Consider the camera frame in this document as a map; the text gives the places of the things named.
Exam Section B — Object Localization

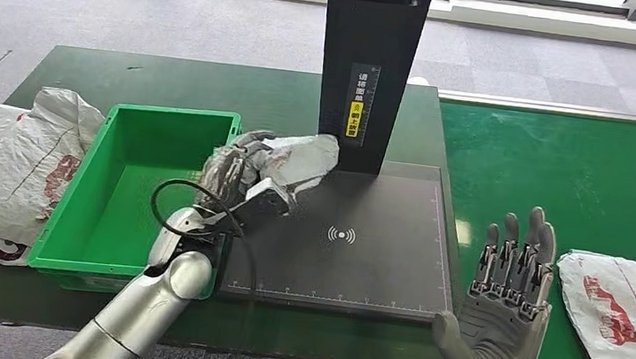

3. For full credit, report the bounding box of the black inbound scanner machine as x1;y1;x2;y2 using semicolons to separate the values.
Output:
216;0;488;326

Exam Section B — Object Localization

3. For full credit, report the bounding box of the plain grey parcel bag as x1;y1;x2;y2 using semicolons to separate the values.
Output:
215;123;342;217

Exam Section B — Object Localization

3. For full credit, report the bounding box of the green plastic crate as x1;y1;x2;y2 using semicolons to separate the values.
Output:
22;92;244;306

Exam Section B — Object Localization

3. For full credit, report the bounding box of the yellow black label sticker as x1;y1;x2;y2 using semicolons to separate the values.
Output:
342;61;382;150

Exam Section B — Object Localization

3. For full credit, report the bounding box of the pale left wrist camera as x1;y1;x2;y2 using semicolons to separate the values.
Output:
226;175;295;238

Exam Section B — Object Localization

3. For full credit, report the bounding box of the dark green table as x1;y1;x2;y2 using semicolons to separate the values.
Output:
0;38;479;359

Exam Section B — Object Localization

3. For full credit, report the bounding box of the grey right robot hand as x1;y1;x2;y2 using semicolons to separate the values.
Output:
428;197;564;359

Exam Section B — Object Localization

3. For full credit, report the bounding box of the green conveyor belt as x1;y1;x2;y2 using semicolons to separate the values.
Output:
412;98;636;359

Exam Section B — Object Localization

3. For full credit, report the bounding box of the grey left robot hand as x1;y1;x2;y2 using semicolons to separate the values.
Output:
194;125;277;216

